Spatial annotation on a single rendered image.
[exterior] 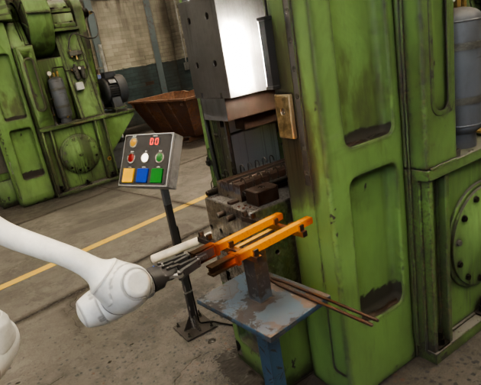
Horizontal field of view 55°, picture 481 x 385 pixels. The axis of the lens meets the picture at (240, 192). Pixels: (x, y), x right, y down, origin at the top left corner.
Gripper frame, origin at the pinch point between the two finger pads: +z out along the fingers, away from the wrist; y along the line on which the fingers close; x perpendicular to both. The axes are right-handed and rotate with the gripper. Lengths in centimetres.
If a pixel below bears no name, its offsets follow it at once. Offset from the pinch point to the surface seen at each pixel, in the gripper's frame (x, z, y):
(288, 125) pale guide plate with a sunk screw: 28, 55, -9
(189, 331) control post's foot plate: -94, 41, -98
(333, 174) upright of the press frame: 10, 57, 8
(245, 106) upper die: 36, 55, -33
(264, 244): 0.4, 14.5, 13.2
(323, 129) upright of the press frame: 27, 55, 7
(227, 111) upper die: 36, 46, -34
